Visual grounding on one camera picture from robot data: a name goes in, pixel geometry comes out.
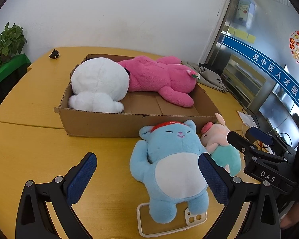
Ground pink teal piglet plush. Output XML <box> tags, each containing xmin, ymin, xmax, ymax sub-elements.
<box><xmin>200</xmin><ymin>113</ymin><xmax>241</xmax><ymax>177</ymax></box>

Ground white clear phone case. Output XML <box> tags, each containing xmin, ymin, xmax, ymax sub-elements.
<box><xmin>136</xmin><ymin>202</ymin><xmax>208</xmax><ymax>238</ymax></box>

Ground blue plush cat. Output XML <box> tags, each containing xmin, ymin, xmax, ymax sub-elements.
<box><xmin>130</xmin><ymin>120</ymin><xmax>209</xmax><ymax>224</ymax></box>

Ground white panda plush toy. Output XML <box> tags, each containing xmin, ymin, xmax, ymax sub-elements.
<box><xmin>68</xmin><ymin>57</ymin><xmax>130</xmax><ymax>113</ymax></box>

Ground person's right hand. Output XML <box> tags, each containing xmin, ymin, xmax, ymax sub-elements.
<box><xmin>280</xmin><ymin>202</ymin><xmax>299</xmax><ymax>229</ymax></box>

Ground white paper envelope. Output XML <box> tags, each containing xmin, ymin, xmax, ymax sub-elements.
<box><xmin>237</xmin><ymin>111</ymin><xmax>258</xmax><ymax>128</ymax></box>

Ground blue banner on glass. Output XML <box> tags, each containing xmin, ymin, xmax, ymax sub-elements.
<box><xmin>222</xmin><ymin>35</ymin><xmax>299</xmax><ymax>107</ymax></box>

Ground grey folded cloth bag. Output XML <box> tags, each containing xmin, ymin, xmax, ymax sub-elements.
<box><xmin>182</xmin><ymin>61</ymin><xmax>228</xmax><ymax>93</ymax></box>

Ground yellow sticky notes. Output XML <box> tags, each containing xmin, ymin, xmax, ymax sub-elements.
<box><xmin>227</xmin><ymin>26</ymin><xmax>256</xmax><ymax>44</ymax></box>

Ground pink plush bear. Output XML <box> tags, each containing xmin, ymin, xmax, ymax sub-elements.
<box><xmin>119</xmin><ymin>56</ymin><xmax>200</xmax><ymax>107</ymax></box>

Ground brown cardboard box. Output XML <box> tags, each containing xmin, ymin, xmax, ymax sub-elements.
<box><xmin>55</xmin><ymin>54</ymin><xmax>219</xmax><ymax>137</ymax></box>

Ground cartoon sheep poster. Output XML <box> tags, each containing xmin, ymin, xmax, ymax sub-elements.
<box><xmin>234</xmin><ymin>0</ymin><xmax>256</xmax><ymax>29</ymax></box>

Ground green cloth shelf cover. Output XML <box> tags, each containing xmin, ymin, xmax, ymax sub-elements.
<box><xmin>0</xmin><ymin>54</ymin><xmax>31</xmax><ymax>83</ymax></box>

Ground small black figurine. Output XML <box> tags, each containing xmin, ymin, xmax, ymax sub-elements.
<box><xmin>49</xmin><ymin>49</ymin><xmax>59</xmax><ymax>59</ymax></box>

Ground green potted plant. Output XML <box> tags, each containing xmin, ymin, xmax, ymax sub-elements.
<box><xmin>0</xmin><ymin>22</ymin><xmax>27</xmax><ymax>67</ymax></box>

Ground black cable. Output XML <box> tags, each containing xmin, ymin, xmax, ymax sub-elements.
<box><xmin>242</xmin><ymin>107</ymin><xmax>293</xmax><ymax>147</ymax></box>

